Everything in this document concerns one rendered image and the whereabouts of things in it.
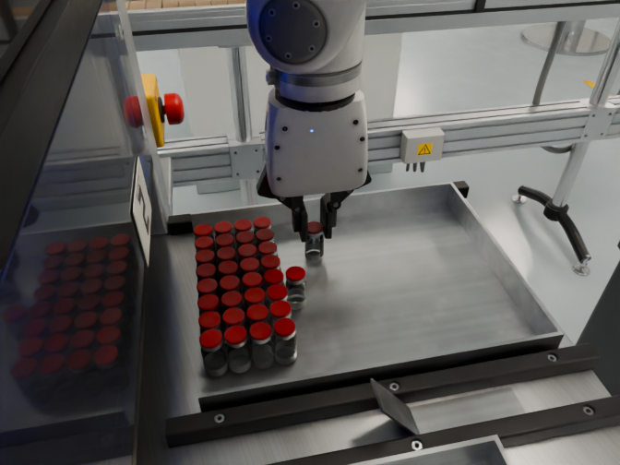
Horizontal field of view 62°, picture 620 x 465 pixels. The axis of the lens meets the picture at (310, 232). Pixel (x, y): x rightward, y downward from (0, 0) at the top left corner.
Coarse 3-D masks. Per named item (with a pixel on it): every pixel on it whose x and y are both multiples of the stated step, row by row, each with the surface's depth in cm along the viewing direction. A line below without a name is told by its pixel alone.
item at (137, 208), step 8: (136, 176) 45; (136, 184) 44; (144, 184) 48; (136, 192) 43; (144, 192) 47; (136, 200) 42; (144, 200) 47; (136, 208) 42; (136, 216) 42; (136, 224) 42; (144, 224) 45; (144, 232) 44; (144, 240) 44; (144, 248) 43
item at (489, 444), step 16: (432, 448) 40; (448, 448) 40; (464, 448) 40; (480, 448) 41; (496, 448) 40; (352, 464) 39; (368, 464) 39; (384, 464) 39; (400, 464) 40; (416, 464) 40; (432, 464) 41; (448, 464) 41; (464, 464) 42; (480, 464) 42; (496, 464) 40
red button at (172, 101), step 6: (168, 96) 65; (174, 96) 65; (168, 102) 65; (174, 102) 65; (180, 102) 65; (162, 108) 66; (168, 108) 65; (174, 108) 65; (180, 108) 65; (168, 114) 65; (174, 114) 65; (180, 114) 65; (168, 120) 65; (174, 120) 66; (180, 120) 66
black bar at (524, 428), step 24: (552, 408) 44; (576, 408) 44; (600, 408) 44; (432, 432) 42; (456, 432) 42; (480, 432) 42; (504, 432) 42; (528, 432) 43; (552, 432) 43; (576, 432) 44; (312, 456) 41; (336, 456) 41; (360, 456) 41; (384, 456) 41
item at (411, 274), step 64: (384, 192) 66; (448, 192) 68; (384, 256) 62; (448, 256) 62; (320, 320) 54; (384, 320) 54; (448, 320) 54; (512, 320) 54; (256, 384) 44; (320, 384) 46
